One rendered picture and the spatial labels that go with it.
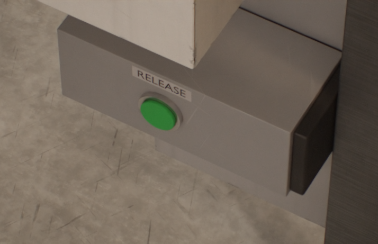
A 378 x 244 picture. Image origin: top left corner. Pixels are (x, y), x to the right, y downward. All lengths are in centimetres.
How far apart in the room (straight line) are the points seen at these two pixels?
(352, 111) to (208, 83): 11
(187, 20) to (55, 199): 162
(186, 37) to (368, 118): 24
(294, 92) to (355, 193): 12
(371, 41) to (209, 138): 17
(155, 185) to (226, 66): 139
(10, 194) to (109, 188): 14
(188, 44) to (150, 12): 3
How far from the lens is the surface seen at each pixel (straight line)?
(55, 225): 285
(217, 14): 131
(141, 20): 130
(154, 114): 152
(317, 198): 167
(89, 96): 156
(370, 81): 145
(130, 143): 293
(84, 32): 152
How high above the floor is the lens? 235
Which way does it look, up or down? 53 degrees down
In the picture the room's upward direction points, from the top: straight up
